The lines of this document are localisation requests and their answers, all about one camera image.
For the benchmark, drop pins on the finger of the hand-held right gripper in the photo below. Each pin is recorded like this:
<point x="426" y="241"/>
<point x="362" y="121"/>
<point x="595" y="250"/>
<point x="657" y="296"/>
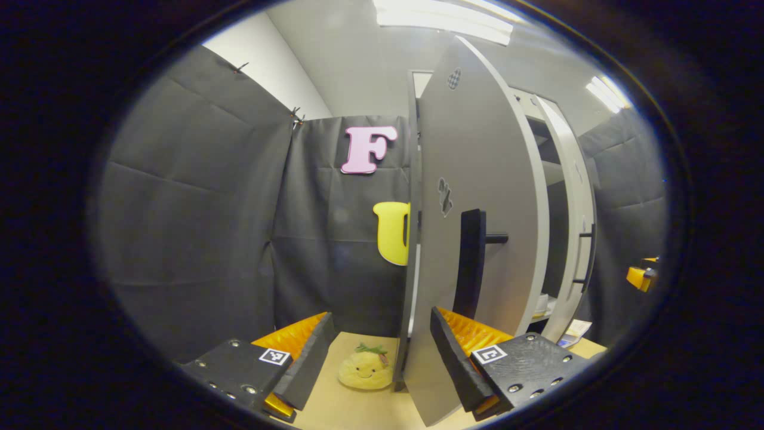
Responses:
<point x="650" y="263"/>
<point x="637" y="278"/>

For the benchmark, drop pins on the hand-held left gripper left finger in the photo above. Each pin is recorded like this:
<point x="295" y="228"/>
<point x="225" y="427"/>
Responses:
<point x="307" y="364"/>

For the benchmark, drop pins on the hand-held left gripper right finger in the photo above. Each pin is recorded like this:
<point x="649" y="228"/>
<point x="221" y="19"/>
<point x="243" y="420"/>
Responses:
<point x="456" y="364"/>

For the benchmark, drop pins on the white cabinet door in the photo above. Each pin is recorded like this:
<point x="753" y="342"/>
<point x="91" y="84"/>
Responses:
<point x="576" y="179"/>
<point x="477" y="149"/>

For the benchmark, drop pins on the yellow smiling plush toy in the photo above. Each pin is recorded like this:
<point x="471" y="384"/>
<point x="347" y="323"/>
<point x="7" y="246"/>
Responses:
<point x="364" y="370"/>

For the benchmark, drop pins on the black backdrop cloth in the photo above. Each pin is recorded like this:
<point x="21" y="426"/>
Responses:
<point x="627" y="197"/>
<point x="197" y="209"/>

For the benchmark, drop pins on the small ceiling light panel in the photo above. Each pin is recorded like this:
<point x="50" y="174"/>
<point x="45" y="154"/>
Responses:
<point x="606" y="92"/>

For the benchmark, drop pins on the large ceiling light panel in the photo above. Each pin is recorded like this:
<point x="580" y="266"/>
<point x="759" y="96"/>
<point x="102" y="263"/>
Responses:
<point x="441" y="18"/>

